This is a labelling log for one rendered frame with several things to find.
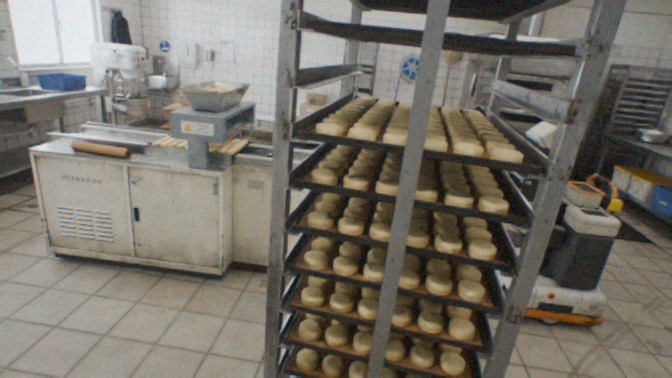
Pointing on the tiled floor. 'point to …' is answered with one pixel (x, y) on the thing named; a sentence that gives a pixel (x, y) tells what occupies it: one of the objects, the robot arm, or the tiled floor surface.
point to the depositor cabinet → (135, 210)
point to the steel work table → (644, 164)
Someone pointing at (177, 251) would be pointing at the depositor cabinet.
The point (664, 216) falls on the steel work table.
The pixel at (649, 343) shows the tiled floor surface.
